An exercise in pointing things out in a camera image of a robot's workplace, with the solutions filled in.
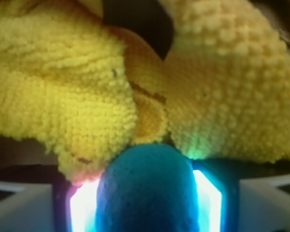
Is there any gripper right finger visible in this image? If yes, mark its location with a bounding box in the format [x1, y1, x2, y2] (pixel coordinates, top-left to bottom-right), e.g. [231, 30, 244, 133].
[192, 159, 290, 232]

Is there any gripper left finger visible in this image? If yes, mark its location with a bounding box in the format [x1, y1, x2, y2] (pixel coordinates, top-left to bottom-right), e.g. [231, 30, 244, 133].
[0, 164, 99, 232]

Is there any blue foam ball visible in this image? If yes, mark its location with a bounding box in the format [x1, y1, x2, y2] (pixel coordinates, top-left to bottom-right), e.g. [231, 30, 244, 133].
[95, 144, 200, 232]

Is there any yellow terry cloth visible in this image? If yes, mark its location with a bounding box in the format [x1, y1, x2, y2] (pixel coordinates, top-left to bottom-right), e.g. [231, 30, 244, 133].
[0, 0, 290, 183]

